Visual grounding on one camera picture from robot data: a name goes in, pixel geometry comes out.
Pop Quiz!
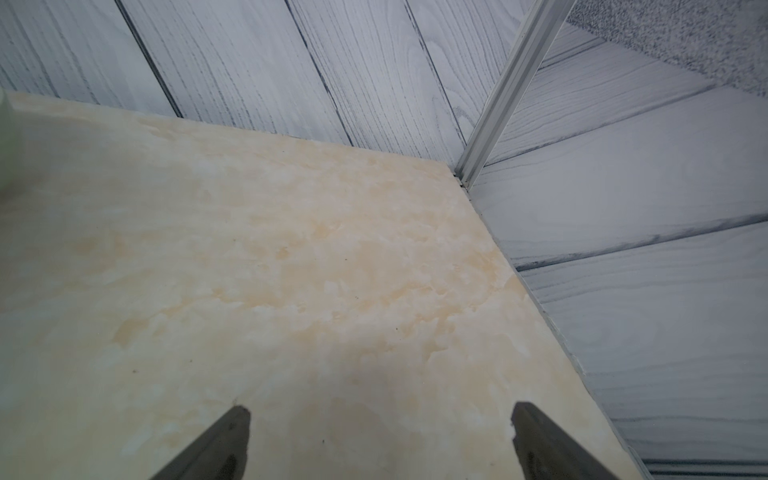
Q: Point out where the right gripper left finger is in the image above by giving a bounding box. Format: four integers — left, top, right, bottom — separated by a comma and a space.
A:
152, 405, 251, 480

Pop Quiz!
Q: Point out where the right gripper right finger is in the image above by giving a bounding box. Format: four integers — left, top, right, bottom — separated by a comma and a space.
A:
511, 401, 618, 480

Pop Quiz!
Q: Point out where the green bowl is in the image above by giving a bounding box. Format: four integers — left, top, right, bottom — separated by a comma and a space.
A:
1, 90, 20, 190

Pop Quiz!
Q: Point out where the right metal frame post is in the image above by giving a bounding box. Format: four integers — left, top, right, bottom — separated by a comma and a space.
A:
455, 0, 575, 191

